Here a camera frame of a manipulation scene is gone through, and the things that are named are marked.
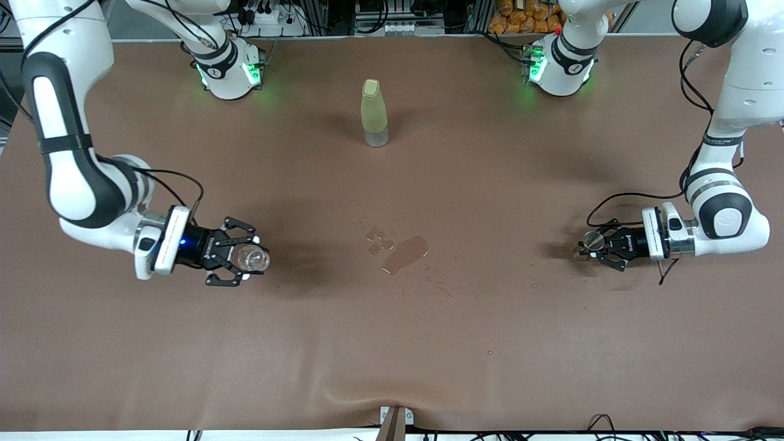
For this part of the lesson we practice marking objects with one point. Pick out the brown table cover mat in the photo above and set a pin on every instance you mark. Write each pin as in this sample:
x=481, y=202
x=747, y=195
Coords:
x=392, y=343

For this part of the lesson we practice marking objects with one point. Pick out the brown liquid puddle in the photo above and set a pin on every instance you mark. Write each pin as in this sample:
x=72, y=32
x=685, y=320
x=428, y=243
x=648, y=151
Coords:
x=407, y=252

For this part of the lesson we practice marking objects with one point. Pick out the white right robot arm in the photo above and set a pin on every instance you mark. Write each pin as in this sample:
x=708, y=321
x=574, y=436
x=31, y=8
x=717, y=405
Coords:
x=73, y=184

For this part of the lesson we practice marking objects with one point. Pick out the orange packaged snacks pile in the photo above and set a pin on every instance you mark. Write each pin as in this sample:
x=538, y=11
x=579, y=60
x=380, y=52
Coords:
x=520, y=18

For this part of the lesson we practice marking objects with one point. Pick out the white power strip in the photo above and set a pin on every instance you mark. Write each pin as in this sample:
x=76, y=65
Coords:
x=275, y=27
x=398, y=28

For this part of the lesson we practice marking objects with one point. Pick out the yellow-green bottle shaker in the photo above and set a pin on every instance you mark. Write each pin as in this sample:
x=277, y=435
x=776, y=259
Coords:
x=373, y=113

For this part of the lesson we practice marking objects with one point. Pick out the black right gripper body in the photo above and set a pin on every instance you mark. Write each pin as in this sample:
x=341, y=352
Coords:
x=197, y=247

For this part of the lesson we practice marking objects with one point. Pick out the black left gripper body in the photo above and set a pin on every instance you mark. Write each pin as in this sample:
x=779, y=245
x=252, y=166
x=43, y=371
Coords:
x=634, y=242

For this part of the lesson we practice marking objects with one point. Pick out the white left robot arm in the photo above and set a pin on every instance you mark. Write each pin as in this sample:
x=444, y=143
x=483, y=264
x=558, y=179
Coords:
x=729, y=214

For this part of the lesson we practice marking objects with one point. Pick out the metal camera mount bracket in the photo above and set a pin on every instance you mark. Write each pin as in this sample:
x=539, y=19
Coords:
x=395, y=425

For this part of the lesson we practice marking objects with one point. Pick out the small clear glass cup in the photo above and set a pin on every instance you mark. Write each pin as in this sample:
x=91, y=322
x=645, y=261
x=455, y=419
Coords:
x=252, y=259

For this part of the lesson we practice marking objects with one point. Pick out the metal double jigger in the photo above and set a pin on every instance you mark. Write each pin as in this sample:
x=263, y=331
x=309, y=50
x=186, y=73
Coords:
x=593, y=240

